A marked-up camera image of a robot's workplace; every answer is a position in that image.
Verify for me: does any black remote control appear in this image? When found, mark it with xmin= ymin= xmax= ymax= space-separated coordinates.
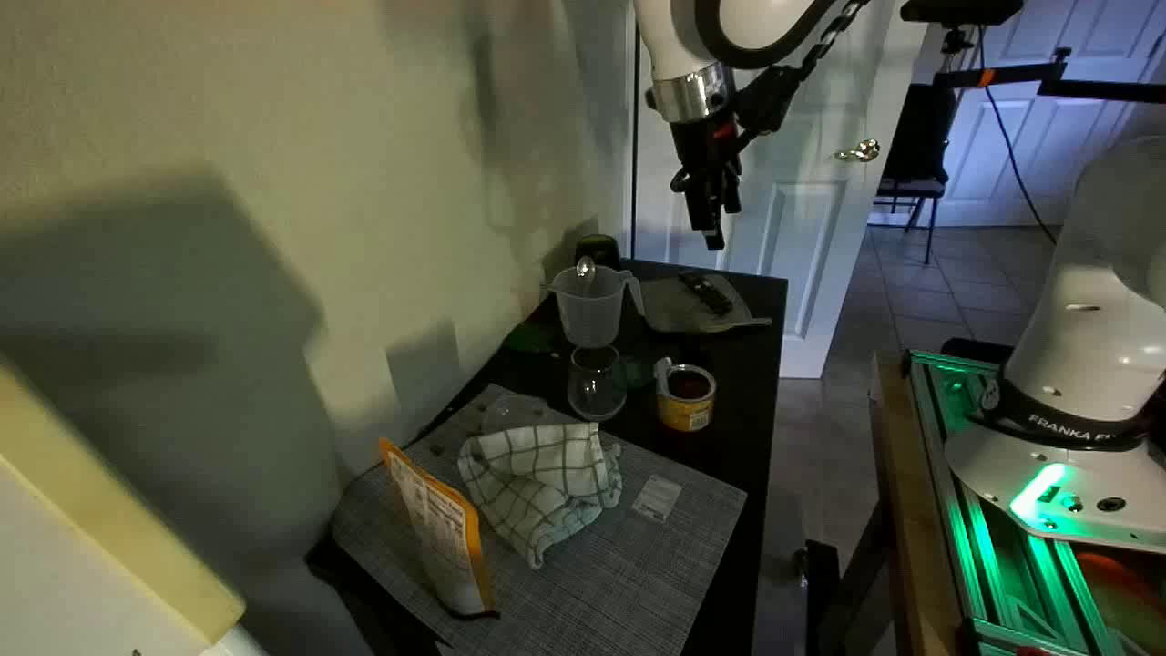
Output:
xmin=687 ymin=275 xmax=741 ymax=320

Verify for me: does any grey quilted pot holder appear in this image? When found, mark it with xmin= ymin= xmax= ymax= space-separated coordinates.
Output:
xmin=636 ymin=270 xmax=775 ymax=338

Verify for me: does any black camera stand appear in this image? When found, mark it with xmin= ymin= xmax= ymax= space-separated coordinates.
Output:
xmin=898 ymin=0 xmax=1166 ymax=107

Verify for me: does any white panel door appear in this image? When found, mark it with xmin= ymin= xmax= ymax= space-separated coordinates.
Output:
xmin=632 ymin=0 xmax=941 ymax=378

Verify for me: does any black side table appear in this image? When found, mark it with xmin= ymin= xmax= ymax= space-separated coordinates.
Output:
xmin=304 ymin=257 xmax=796 ymax=656

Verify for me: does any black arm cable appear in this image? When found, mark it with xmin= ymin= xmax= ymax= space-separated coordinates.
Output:
xmin=768 ymin=0 xmax=875 ymax=94

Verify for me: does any green lit metal rail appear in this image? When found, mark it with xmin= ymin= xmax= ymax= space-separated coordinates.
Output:
xmin=907 ymin=345 xmax=1166 ymax=656

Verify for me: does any small white card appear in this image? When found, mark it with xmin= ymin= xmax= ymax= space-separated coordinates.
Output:
xmin=632 ymin=471 xmax=689 ymax=526

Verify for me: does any metal door handle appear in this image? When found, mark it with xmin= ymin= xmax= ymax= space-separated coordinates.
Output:
xmin=832 ymin=135 xmax=886 ymax=168

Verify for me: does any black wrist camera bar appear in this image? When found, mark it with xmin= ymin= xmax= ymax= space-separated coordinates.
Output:
xmin=726 ymin=65 xmax=806 ymax=157

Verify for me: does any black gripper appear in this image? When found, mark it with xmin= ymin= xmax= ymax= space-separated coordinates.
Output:
xmin=670 ymin=107 xmax=746 ymax=257

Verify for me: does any dark chair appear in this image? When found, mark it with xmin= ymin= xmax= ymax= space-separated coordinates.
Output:
xmin=871 ymin=79 xmax=961 ymax=270

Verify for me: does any white checkered dish cloth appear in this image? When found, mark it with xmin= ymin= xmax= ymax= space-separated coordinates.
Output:
xmin=451 ymin=416 xmax=632 ymax=571

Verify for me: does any grey grid cutting mat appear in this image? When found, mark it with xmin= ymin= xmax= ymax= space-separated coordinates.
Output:
xmin=327 ymin=378 xmax=750 ymax=656

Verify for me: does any thin black hanging cable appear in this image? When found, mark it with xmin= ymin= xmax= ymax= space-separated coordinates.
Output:
xmin=977 ymin=84 xmax=1061 ymax=248

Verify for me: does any clear drinking glass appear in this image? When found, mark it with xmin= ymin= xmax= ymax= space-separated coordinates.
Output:
xmin=565 ymin=343 xmax=632 ymax=426

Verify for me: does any yellow mug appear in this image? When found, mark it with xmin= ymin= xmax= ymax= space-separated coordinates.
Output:
xmin=650 ymin=355 xmax=722 ymax=436

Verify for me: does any clear plastic measuring cup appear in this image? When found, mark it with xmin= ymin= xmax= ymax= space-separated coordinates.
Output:
xmin=549 ymin=260 xmax=650 ymax=356

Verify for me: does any orange food packet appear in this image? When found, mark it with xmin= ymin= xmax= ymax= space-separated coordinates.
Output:
xmin=371 ymin=435 xmax=504 ymax=619

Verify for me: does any white closet door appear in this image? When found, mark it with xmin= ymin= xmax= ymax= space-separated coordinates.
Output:
xmin=945 ymin=0 xmax=1166 ymax=232

